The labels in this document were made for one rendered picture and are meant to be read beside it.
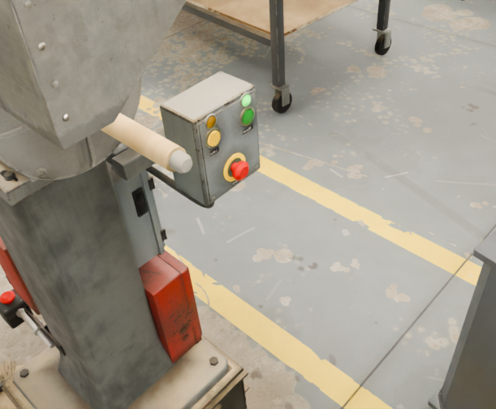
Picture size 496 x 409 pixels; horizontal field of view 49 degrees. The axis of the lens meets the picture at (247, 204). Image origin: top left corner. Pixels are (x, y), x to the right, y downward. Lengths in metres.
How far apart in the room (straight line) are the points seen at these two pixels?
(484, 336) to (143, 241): 0.88
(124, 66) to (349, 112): 2.62
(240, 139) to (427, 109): 2.15
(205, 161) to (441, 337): 1.26
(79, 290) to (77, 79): 0.81
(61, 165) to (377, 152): 2.10
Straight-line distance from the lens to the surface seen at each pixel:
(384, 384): 1.91
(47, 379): 1.69
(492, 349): 1.54
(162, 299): 1.38
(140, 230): 1.29
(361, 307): 2.08
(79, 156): 0.85
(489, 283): 1.40
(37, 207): 1.05
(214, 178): 1.05
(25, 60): 0.44
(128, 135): 0.70
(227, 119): 1.01
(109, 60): 0.47
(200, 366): 1.60
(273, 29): 2.82
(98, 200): 1.12
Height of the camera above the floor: 1.64
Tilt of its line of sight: 42 degrees down
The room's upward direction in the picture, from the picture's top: 5 degrees counter-clockwise
